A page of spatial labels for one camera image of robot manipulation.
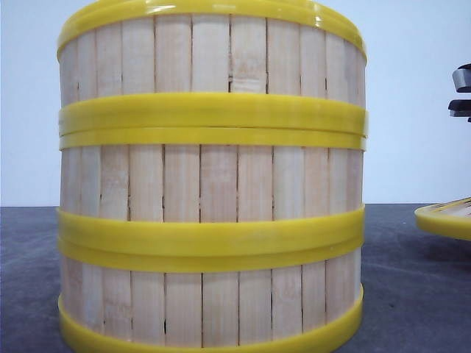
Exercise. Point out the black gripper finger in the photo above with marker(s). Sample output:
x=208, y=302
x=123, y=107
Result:
x=462, y=78
x=460, y=108

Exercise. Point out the bamboo steamer lid yellow rim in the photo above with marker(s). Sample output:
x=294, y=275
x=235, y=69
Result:
x=451, y=219

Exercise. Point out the front bamboo steamer basket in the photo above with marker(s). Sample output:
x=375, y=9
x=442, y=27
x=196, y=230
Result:
x=313, y=307

